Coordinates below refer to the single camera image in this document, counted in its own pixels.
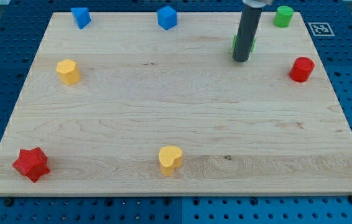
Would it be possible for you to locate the green star block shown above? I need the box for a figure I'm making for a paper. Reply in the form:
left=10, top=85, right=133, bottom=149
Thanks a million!
left=231, top=35, right=256, bottom=52

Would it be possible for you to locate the red star block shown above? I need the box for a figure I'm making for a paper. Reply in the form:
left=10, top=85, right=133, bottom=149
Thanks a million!
left=12, top=147, right=51, bottom=183

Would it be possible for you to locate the yellow heart block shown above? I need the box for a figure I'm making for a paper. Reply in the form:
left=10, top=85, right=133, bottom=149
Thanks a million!
left=159, top=146, right=183, bottom=177

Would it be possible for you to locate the wooden board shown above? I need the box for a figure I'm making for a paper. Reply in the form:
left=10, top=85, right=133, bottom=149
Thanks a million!
left=0, top=12, right=352, bottom=197

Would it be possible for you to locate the blue cube block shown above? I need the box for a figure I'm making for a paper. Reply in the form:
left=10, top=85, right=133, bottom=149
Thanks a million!
left=157, top=6, right=177, bottom=30

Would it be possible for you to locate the yellow hexagon block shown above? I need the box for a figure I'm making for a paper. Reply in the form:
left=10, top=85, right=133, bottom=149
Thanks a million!
left=56, top=59, right=81, bottom=85

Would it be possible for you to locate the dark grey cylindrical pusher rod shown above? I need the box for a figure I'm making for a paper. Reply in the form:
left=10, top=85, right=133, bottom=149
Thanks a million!
left=233, top=5, right=262, bottom=62

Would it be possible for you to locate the blue triangular block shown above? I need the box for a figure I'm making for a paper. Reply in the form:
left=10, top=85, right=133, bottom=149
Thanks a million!
left=70, top=7, right=91, bottom=29

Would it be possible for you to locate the red cylinder block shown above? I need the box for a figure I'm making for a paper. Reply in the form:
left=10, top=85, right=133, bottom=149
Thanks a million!
left=289, top=57, right=315, bottom=83

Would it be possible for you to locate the green cylinder block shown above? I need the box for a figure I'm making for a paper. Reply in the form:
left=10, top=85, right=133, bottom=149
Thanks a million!
left=273, top=6, right=294, bottom=28

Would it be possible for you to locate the fiducial marker tag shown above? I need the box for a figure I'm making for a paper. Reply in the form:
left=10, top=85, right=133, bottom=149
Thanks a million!
left=308, top=22, right=335, bottom=37

